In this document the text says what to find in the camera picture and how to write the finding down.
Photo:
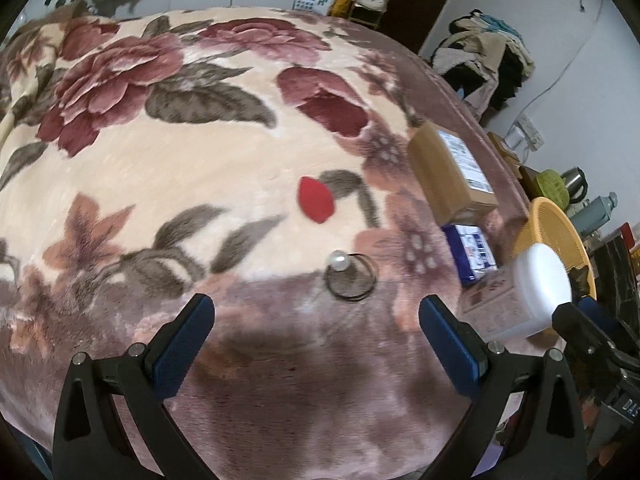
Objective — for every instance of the dark blue tissue packet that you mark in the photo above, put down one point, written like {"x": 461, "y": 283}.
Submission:
{"x": 472, "y": 255}

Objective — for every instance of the wooden chair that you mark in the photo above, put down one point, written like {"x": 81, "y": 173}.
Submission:
{"x": 372, "y": 5}

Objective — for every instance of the grey green thermos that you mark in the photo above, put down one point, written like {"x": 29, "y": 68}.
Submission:
{"x": 595, "y": 210}

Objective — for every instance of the cardboard box with label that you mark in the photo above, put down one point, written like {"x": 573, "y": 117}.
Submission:
{"x": 450, "y": 170}

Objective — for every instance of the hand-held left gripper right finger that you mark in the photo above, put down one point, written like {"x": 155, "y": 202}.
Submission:
{"x": 452, "y": 350}

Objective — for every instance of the green round container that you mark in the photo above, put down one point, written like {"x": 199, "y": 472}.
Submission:
{"x": 552, "y": 187}

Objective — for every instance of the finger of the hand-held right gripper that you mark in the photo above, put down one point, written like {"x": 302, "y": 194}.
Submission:
{"x": 587, "y": 307}
{"x": 585, "y": 335}

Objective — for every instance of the white wall socket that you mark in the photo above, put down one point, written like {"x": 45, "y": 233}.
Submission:
{"x": 527, "y": 132}

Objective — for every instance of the white plastic bottle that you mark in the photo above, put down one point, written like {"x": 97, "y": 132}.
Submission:
{"x": 525, "y": 295}

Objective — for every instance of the pile of clothes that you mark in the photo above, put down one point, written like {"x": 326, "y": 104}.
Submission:
{"x": 485, "y": 60}

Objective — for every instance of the dark wooden door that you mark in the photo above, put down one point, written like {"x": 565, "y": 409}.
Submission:
{"x": 415, "y": 0}

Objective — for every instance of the stack of cardboard boxes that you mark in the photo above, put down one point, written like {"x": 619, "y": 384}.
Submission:
{"x": 510, "y": 160}

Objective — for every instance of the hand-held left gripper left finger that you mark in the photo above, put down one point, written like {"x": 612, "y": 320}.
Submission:
{"x": 180, "y": 345}

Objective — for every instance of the steel kettle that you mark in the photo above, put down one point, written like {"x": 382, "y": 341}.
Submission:
{"x": 575, "y": 182}

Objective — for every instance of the red makeup sponge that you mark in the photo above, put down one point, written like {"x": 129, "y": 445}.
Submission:
{"x": 315, "y": 200}

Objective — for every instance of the orange plastic basket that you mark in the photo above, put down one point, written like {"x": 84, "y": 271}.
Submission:
{"x": 555, "y": 225}

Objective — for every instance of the floral fleece blanket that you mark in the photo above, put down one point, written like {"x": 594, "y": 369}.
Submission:
{"x": 175, "y": 160}

